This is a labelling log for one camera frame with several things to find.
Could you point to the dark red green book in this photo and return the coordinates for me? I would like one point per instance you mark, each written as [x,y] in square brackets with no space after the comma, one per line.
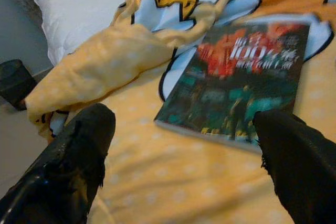
[236,82]

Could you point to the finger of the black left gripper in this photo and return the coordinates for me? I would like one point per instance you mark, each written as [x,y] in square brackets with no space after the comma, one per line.
[14,82]

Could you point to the yellow cartoon egg blanket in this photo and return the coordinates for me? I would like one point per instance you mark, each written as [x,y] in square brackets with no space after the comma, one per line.
[170,182]

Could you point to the white bed mattress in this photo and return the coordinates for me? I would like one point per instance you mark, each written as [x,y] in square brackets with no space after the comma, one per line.
[78,16]

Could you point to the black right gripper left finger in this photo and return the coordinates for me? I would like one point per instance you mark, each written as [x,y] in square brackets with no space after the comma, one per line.
[65,171]

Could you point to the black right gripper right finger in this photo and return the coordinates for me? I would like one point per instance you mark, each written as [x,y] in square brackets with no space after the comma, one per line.
[302,171]

